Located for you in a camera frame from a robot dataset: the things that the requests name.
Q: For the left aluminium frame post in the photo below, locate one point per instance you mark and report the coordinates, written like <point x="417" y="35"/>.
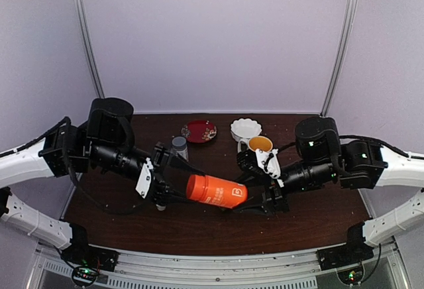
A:
<point x="88" y="50"/>

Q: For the orange pill bottle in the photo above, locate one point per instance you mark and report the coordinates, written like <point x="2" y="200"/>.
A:
<point x="215" y="191"/>

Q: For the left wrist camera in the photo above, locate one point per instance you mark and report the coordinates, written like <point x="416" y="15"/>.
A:
<point x="151" y="181"/>

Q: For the aluminium frame post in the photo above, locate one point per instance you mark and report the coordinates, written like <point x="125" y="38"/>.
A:
<point x="88" y="50"/>
<point x="348" y="22"/>

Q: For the white scalloped bowl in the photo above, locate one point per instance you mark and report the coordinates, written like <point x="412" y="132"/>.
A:
<point x="245" y="128"/>

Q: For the red floral plate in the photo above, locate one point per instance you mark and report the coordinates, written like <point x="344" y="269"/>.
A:
<point x="199" y="131"/>

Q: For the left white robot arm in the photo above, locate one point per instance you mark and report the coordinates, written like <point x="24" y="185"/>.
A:
<point x="105" y="140"/>

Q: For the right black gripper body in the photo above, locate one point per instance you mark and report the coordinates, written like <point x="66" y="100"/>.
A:
<point x="274" y="196"/>

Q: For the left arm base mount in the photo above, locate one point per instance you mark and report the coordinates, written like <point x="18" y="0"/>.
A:
<point x="91" y="256"/>

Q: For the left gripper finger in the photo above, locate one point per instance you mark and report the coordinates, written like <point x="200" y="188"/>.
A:
<point x="178" y="162"/>
<point x="171" y="195"/>

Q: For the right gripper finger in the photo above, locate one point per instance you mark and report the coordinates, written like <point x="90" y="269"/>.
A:
<point x="249" y="179"/>
<point x="253" y="205"/>

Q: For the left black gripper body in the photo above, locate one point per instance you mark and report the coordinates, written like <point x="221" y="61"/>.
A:
<point x="159" y="165"/>

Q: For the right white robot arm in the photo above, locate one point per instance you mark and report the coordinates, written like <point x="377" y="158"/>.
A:
<point x="319" y="155"/>

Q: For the front aluminium rail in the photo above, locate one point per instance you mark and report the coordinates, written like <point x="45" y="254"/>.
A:
<point x="295" y="269"/>

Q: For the grey-capped orange label bottle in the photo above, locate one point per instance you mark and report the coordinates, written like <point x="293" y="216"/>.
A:
<point x="179" y="144"/>

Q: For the right aluminium frame post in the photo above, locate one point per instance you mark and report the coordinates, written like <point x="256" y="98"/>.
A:
<point x="348" y="22"/>

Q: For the patterned mug orange inside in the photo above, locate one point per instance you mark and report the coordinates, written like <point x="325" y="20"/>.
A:
<point x="254" y="143"/>

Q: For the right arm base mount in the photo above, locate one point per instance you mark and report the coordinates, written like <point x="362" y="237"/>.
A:
<point x="343" y="255"/>

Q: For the small white bottle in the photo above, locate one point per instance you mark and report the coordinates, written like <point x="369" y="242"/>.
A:
<point x="161" y="207"/>

